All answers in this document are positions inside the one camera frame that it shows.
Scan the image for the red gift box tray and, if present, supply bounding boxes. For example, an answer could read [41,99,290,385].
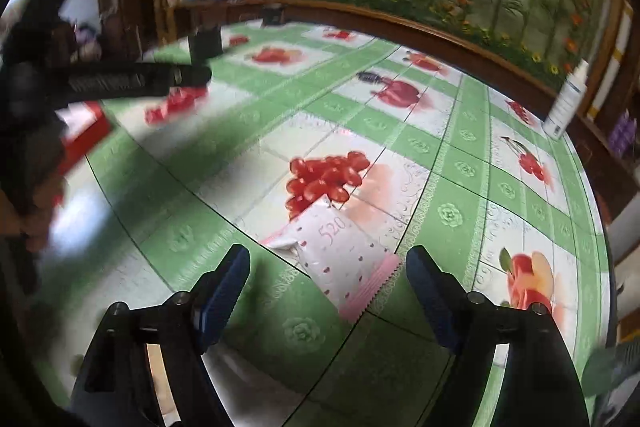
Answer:
[56,102,113,176]

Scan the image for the purple bottles on shelf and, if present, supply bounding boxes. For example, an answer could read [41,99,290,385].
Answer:
[608,109,637,158]

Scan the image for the white spray bottle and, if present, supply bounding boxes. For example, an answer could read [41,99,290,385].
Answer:
[542,60,589,140]

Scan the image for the white pink dotted packet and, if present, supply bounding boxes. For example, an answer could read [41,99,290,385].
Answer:
[260,196,406,323]

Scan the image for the black cup on table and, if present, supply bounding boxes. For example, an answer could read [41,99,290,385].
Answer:
[188,25,224,65]

